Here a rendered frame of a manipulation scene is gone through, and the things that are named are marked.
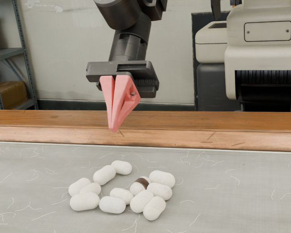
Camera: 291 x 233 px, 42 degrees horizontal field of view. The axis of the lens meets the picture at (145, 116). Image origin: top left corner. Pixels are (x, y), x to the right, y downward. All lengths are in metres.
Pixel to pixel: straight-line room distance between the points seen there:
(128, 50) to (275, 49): 0.56
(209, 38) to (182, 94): 1.37
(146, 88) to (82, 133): 0.17
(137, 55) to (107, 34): 2.23
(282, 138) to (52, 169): 0.37
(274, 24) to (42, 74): 2.39
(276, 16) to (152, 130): 0.55
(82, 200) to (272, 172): 0.26
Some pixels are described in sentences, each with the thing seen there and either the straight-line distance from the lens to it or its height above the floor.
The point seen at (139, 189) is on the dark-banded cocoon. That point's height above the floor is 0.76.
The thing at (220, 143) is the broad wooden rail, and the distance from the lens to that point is 0.63.
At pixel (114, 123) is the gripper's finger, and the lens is 0.54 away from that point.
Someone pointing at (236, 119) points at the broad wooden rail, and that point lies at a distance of 0.68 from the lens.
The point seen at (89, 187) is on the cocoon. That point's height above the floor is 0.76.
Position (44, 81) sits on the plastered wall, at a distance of 3.21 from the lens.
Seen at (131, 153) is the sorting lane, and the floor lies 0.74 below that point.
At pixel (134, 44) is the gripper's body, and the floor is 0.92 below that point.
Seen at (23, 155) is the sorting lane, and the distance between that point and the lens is 0.70.
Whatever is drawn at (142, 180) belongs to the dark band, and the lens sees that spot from 0.51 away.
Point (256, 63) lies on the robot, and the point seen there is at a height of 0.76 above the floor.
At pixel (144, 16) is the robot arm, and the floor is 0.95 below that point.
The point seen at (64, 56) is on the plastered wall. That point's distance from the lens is 3.03.
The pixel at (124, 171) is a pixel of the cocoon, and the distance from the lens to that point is 0.56.
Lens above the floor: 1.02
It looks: 21 degrees down
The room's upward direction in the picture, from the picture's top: 6 degrees counter-clockwise
